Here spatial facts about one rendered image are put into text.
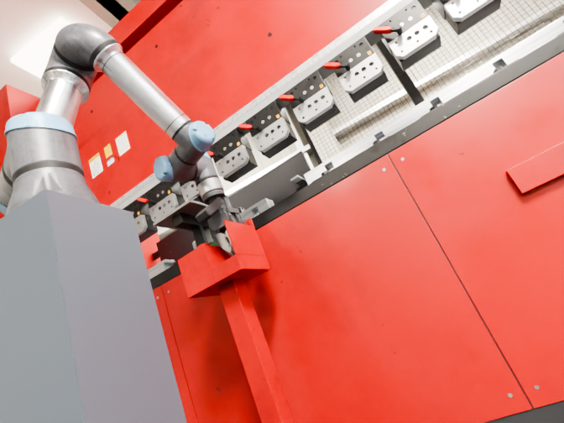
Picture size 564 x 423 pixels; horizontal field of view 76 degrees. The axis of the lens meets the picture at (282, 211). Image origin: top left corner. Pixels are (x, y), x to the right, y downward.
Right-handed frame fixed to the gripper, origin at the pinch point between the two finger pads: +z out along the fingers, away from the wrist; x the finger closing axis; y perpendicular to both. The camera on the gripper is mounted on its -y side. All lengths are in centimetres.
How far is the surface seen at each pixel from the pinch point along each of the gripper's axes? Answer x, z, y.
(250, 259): -4.9, 4.3, -0.8
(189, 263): 11.2, -2.3, -6.3
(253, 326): 2.2, 21.4, -1.2
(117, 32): 38, -148, 39
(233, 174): 6, -38, 35
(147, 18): 18, -140, 39
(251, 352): 4.1, 27.1, -3.9
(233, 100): -7, -67, 35
